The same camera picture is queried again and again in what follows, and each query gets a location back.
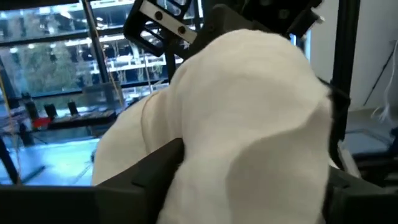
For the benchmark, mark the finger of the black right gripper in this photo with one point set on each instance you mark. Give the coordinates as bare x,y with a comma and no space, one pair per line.
217,25

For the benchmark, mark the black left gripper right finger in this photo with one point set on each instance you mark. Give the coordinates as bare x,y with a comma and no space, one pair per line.
357,202

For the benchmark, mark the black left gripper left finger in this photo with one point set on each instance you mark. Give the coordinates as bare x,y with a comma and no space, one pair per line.
140,193

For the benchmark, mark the white garment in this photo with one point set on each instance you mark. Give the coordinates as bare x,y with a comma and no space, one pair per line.
248,124

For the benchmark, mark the red and black device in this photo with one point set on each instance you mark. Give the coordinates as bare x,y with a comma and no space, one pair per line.
40,123

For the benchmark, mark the black metal table frame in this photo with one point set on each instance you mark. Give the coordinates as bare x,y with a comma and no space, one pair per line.
345,46

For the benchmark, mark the black window frame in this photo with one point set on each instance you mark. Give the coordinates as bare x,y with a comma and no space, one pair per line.
94,46

